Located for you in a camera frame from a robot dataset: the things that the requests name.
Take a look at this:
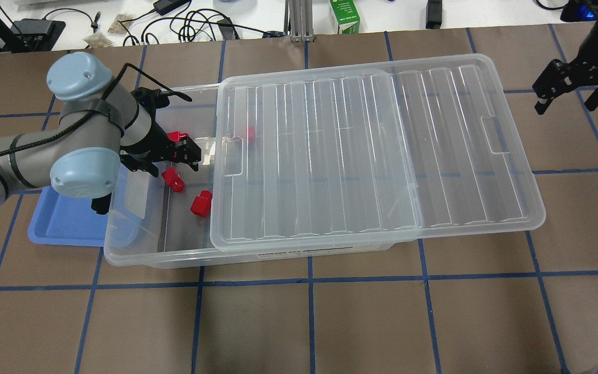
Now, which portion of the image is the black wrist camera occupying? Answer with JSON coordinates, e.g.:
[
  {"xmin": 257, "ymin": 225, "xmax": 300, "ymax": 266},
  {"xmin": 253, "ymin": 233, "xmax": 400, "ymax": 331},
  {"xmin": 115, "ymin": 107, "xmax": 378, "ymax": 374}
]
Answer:
[
  {"xmin": 130, "ymin": 87, "xmax": 170, "ymax": 113},
  {"xmin": 560, "ymin": 1, "xmax": 598, "ymax": 23}
]

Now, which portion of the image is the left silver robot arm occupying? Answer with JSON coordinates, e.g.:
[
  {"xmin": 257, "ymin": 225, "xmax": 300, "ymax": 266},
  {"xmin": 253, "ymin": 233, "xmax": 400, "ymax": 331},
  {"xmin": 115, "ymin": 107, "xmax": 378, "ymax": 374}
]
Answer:
[{"xmin": 0, "ymin": 52, "xmax": 202, "ymax": 206}]

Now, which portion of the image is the black power adapter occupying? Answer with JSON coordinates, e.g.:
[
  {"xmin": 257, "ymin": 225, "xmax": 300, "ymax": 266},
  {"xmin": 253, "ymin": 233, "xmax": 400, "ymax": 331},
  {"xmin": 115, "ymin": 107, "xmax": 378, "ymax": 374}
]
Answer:
[
  {"xmin": 10, "ymin": 18, "xmax": 66, "ymax": 51},
  {"xmin": 153, "ymin": 0, "xmax": 192, "ymax": 15}
]

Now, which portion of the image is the clear plastic storage box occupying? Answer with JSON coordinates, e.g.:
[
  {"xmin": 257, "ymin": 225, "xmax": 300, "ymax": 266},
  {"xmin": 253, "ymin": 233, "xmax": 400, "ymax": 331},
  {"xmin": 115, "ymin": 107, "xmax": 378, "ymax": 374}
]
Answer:
[{"xmin": 103, "ymin": 83, "xmax": 424, "ymax": 270}]

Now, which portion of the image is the black box latch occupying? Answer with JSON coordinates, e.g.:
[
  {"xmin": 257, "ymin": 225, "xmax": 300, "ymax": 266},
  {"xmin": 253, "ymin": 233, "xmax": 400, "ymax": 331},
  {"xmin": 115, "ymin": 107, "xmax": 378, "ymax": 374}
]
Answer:
[{"xmin": 90, "ymin": 194, "xmax": 112, "ymax": 215}]

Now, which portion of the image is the red toy block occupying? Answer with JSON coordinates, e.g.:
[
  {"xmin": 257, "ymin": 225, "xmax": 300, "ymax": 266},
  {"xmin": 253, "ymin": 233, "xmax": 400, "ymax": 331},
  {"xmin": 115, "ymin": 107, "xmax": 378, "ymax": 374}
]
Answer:
[{"xmin": 190, "ymin": 190, "xmax": 213, "ymax": 218}]

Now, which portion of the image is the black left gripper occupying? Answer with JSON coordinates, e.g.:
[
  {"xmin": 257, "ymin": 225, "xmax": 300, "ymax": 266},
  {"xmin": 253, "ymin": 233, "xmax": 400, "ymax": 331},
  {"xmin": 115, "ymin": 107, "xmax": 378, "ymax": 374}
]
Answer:
[{"xmin": 119, "ymin": 122, "xmax": 202, "ymax": 178}]

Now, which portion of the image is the clear plastic box lid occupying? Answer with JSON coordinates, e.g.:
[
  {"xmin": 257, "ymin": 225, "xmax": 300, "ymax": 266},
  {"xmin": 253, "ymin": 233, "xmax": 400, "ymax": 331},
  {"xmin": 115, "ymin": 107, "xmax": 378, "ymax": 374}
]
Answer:
[{"xmin": 210, "ymin": 53, "xmax": 546, "ymax": 253}]

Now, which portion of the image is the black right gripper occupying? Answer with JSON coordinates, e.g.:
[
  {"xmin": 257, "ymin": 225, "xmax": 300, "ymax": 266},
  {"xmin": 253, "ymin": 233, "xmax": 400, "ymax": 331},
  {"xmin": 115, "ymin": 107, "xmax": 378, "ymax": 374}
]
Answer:
[{"xmin": 533, "ymin": 21, "xmax": 598, "ymax": 115}]

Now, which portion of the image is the aluminium frame post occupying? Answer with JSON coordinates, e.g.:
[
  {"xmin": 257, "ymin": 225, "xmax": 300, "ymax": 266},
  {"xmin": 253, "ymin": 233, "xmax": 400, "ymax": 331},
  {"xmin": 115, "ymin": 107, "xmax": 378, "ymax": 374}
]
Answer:
[{"xmin": 284, "ymin": 0, "xmax": 314, "ymax": 43}]

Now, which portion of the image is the snack bag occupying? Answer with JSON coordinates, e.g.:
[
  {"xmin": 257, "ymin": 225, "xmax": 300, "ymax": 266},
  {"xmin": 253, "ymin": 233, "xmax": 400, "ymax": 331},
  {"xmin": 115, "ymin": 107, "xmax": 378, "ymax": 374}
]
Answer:
[
  {"xmin": 83, "ymin": 31, "xmax": 113, "ymax": 49},
  {"xmin": 107, "ymin": 14, "xmax": 135, "ymax": 35}
]

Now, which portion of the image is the blue plastic tray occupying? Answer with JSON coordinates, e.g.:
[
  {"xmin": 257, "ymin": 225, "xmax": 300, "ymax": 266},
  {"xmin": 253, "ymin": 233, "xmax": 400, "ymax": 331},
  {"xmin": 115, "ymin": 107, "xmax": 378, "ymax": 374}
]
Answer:
[{"xmin": 27, "ymin": 186, "xmax": 107, "ymax": 248}]

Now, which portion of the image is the green white carton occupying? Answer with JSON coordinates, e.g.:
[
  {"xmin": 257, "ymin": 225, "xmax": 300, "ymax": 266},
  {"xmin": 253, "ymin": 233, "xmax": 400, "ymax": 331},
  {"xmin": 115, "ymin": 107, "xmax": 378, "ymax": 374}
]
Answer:
[{"xmin": 329, "ymin": 0, "xmax": 361, "ymax": 35}]

